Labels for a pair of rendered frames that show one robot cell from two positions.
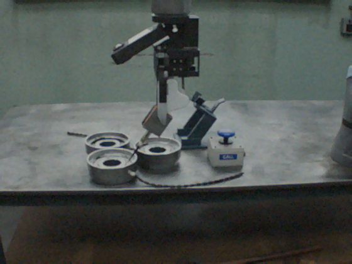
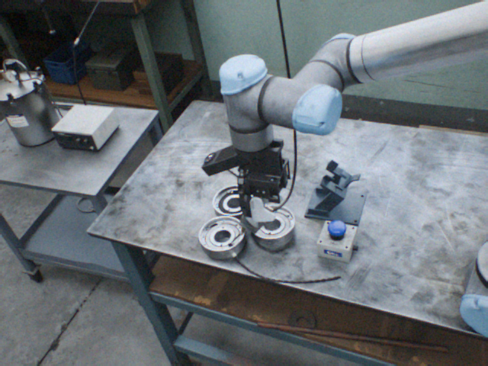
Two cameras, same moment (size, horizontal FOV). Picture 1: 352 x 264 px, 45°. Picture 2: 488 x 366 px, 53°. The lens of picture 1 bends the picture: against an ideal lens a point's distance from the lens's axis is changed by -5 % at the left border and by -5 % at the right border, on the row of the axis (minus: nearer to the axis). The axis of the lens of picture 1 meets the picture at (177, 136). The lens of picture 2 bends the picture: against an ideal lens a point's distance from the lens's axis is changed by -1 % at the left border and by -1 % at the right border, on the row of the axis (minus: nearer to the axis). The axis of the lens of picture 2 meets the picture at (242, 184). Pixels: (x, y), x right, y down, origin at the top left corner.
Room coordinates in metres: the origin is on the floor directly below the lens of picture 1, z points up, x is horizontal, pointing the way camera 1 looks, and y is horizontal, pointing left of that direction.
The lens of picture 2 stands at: (0.26, -0.37, 1.67)
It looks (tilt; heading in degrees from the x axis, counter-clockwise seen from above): 42 degrees down; 35
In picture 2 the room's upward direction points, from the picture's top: 11 degrees counter-clockwise
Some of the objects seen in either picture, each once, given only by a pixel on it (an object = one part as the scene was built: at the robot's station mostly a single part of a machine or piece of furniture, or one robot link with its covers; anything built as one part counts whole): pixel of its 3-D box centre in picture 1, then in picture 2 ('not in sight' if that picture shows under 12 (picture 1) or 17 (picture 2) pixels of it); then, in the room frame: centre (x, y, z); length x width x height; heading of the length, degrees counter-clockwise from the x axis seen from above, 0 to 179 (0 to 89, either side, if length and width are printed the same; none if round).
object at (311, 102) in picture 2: not in sight; (306, 101); (0.86, -0.09, 1.23); 0.11 x 0.11 x 0.08; 86
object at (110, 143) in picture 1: (107, 147); (235, 205); (0.95, 0.16, 0.82); 0.10 x 0.10 x 0.04
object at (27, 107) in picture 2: not in sight; (46, 101); (1.16, 1.03, 0.83); 0.41 x 0.19 x 0.30; 99
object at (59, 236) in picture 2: not in sight; (86, 205); (1.13, 1.04, 0.34); 0.67 x 0.46 x 0.68; 99
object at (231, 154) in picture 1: (227, 150); (339, 242); (0.93, -0.11, 0.82); 0.08 x 0.07 x 0.05; 95
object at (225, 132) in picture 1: (225, 139); (337, 233); (0.93, -0.11, 0.85); 0.04 x 0.04 x 0.05
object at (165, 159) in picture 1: (157, 153); (272, 226); (0.92, 0.04, 0.82); 0.10 x 0.10 x 0.04
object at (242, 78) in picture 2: not in sight; (247, 93); (0.85, 0.01, 1.23); 0.09 x 0.08 x 0.11; 86
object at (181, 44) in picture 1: (174, 46); (261, 166); (0.85, 0.01, 1.07); 0.09 x 0.08 x 0.12; 98
